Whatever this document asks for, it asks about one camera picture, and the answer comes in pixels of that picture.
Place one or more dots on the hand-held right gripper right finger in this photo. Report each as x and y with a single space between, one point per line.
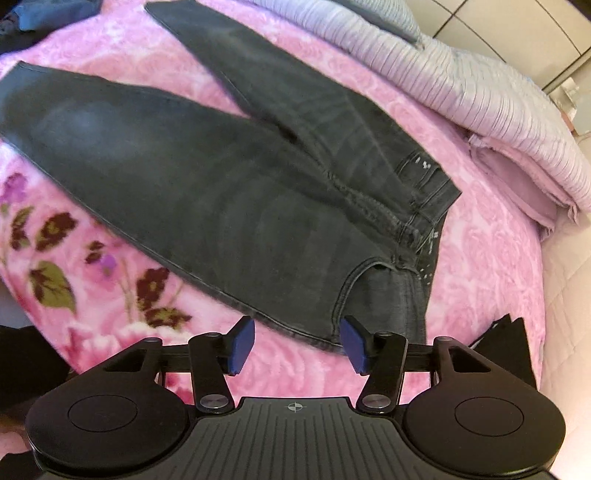
353 344

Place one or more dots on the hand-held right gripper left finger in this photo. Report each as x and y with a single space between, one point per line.
242 344

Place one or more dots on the black garment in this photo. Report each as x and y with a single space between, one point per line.
508 350

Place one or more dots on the dark grey jeans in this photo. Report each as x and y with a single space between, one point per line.
207 184

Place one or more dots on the pink floral blanket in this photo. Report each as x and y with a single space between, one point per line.
461 277

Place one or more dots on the white quilted mattress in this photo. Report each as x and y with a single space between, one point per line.
568 300

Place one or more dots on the lilac ribbed quilt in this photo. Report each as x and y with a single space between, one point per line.
461 78

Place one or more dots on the grey ribbed pillow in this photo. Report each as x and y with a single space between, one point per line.
401 21

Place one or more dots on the white wardrobe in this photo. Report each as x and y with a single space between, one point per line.
508 27

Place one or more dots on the blue jeans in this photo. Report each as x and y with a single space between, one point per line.
51 14

